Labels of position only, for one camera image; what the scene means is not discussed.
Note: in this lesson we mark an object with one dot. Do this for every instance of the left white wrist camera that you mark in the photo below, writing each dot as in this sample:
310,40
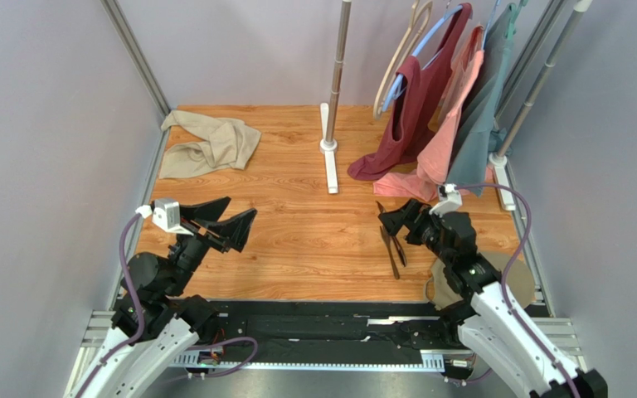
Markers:
165,214

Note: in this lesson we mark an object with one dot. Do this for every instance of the pink shirt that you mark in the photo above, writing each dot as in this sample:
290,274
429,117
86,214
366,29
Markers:
433,158

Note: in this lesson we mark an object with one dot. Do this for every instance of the right rack pole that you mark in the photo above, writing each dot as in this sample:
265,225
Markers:
579,9

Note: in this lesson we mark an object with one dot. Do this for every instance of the beige cloth napkin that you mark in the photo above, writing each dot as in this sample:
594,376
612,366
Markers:
222,143

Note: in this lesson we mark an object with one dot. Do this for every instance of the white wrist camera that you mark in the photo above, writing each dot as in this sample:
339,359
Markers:
450,200
165,214

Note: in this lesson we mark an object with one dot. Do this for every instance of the beige wooden hanger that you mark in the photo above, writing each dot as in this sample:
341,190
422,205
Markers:
417,23

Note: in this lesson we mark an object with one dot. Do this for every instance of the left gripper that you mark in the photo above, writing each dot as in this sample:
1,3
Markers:
232,231

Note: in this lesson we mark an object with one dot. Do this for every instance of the maroon tank top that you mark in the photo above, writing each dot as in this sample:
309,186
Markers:
424,85

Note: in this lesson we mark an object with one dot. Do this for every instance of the teal shirt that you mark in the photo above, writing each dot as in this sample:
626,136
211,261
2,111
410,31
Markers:
469,160

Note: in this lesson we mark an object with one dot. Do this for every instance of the right white rack foot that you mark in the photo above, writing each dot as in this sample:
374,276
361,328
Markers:
499,166

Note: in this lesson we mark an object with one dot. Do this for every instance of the beige baseball cap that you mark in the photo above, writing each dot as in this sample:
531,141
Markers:
520,281

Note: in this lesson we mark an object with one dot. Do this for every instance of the aluminium frame rail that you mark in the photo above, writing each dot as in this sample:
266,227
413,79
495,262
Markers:
223,337

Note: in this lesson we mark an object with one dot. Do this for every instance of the right aluminium corner post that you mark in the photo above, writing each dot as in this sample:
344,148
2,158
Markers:
531,48

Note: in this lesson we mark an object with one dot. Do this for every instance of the left rack pole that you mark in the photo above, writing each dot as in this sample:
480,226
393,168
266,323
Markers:
345,14

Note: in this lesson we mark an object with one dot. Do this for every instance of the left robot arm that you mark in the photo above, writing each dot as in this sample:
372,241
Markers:
125,365

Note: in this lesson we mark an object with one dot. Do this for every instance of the left aluminium corner post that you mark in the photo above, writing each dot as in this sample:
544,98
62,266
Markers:
131,44

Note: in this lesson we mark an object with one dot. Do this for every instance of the aluminium corner post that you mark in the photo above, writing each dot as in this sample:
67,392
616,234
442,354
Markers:
531,48
131,44

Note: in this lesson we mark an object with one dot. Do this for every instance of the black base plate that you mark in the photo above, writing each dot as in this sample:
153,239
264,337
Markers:
322,333

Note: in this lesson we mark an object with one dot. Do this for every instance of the blue hanger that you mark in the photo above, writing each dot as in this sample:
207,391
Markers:
397,87

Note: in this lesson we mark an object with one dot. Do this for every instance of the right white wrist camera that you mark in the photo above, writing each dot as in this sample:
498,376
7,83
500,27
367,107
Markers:
450,200

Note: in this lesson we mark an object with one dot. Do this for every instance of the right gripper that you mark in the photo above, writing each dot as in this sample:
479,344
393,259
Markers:
402,225

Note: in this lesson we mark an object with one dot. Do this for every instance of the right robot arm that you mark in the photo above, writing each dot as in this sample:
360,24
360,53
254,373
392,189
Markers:
489,320

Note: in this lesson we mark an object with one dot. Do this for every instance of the rack pole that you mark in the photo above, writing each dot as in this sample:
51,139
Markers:
345,14
579,9

